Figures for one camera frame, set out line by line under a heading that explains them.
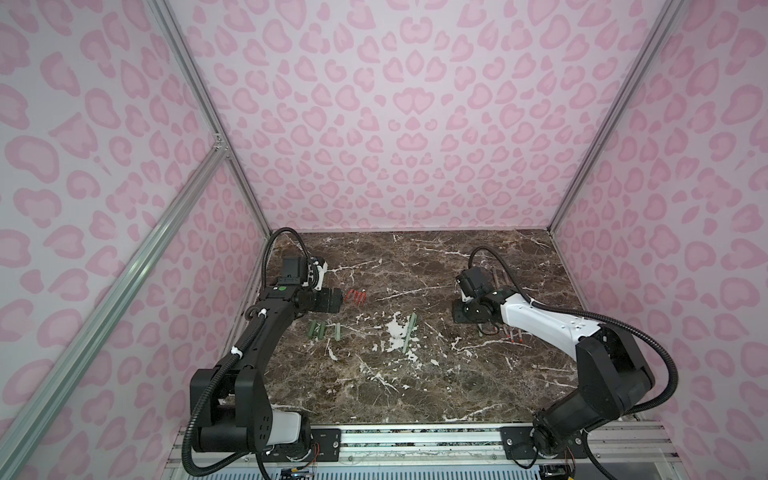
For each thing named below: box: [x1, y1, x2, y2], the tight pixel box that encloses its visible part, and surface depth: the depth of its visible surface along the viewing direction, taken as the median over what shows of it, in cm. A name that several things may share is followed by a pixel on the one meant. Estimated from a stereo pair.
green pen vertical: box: [402, 312, 417, 353], surface depth 95 cm
